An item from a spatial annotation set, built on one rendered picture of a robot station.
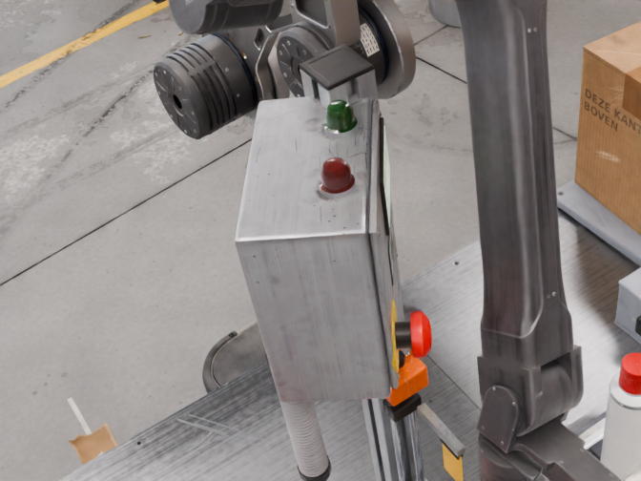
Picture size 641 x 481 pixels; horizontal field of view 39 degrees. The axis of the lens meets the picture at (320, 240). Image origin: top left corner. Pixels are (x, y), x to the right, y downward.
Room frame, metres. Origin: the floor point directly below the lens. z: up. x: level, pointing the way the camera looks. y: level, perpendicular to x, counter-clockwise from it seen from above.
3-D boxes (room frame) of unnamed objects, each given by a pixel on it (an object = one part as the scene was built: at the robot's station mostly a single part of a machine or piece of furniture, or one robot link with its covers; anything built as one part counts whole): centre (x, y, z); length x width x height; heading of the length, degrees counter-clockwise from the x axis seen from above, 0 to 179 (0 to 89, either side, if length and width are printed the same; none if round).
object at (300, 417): (0.53, 0.05, 1.18); 0.04 x 0.04 x 0.21
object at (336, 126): (0.57, -0.03, 1.49); 0.03 x 0.03 x 0.02
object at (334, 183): (0.50, -0.02, 1.49); 0.03 x 0.03 x 0.02
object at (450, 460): (0.50, -0.09, 1.09); 0.03 x 0.01 x 0.06; 24
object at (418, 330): (0.48, -0.06, 1.33); 0.04 x 0.03 x 0.04; 169
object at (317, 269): (0.54, -0.01, 1.38); 0.17 x 0.10 x 0.19; 169
